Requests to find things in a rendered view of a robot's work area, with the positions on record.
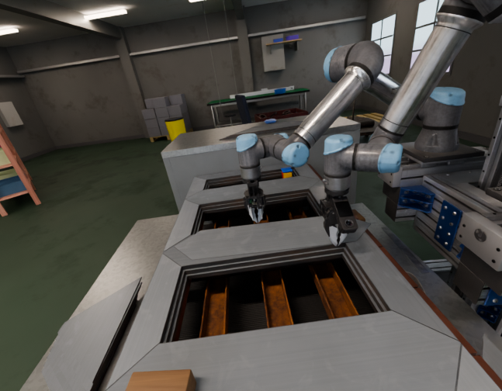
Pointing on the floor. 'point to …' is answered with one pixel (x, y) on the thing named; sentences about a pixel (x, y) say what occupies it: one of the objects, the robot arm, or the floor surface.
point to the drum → (175, 126)
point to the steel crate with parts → (280, 114)
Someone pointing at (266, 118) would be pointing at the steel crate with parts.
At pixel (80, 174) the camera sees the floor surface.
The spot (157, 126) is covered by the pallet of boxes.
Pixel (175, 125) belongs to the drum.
